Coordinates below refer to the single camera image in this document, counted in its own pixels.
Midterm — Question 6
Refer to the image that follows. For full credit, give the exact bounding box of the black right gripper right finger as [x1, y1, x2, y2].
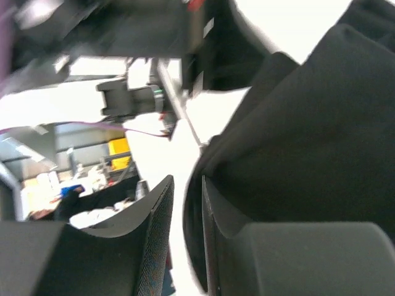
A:
[202, 178, 394, 296]

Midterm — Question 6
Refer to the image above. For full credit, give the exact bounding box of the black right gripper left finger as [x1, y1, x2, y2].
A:
[1, 175, 174, 295]

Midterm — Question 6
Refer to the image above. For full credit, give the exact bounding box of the black skirt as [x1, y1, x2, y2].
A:
[183, 1, 394, 289]

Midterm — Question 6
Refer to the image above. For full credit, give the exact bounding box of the blue background object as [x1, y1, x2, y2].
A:
[60, 184, 85, 198]

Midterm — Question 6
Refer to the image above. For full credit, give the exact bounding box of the yellow background box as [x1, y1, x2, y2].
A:
[108, 138, 131, 170]

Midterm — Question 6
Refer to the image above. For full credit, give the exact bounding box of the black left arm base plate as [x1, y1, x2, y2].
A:
[95, 58, 186, 136]

